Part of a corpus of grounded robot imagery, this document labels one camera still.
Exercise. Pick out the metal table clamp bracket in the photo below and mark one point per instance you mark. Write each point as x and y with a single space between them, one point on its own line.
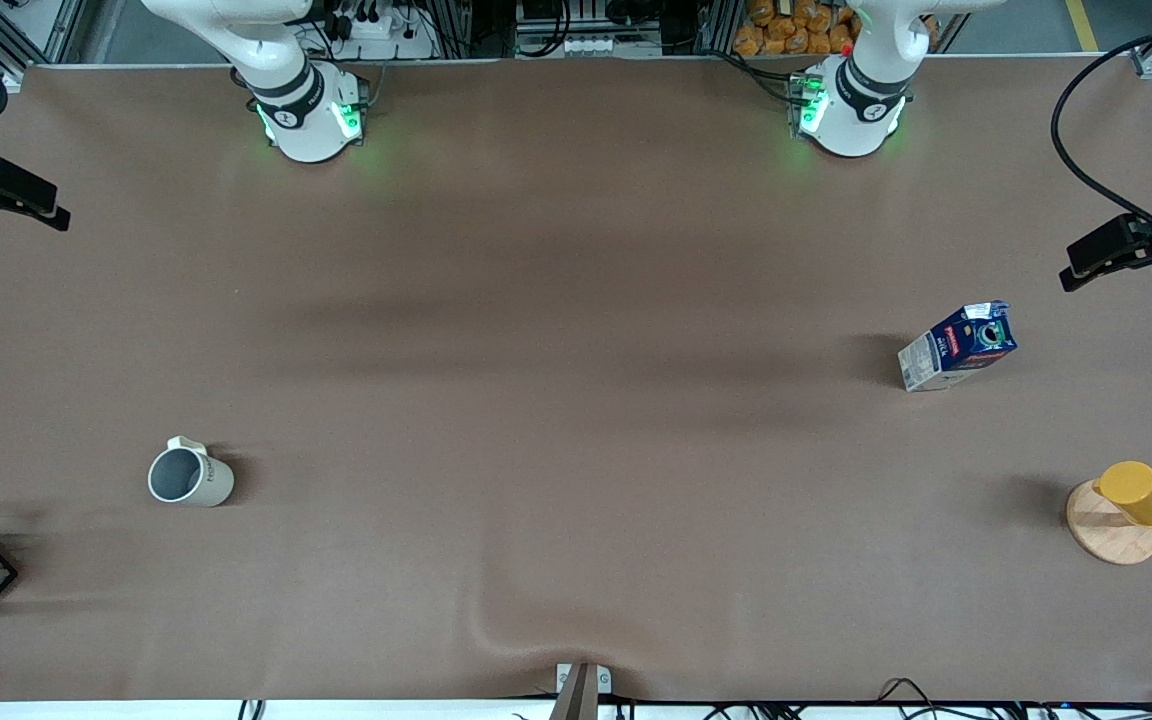
581 695

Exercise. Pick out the pile of orange bread toys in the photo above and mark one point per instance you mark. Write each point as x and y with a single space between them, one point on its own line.
786 30

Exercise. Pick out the blue white milk carton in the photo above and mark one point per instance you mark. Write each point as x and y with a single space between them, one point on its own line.
956 345

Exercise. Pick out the brown table cover sheet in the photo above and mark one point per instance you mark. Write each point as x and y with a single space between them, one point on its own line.
576 450

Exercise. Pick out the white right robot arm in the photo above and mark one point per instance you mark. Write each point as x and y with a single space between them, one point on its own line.
301 120

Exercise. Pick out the round wooden cup stand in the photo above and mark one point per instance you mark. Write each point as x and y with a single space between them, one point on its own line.
1111 540

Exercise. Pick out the white power strip with plugs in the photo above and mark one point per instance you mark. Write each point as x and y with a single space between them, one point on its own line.
386 35

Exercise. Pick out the yellow plastic cup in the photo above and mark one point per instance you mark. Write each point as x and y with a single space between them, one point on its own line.
1141 492

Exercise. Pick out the long white power strip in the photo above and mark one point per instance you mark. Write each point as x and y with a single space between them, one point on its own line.
596 46

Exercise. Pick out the white grey ceramic mug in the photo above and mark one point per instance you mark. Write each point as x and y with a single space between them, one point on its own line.
211 485

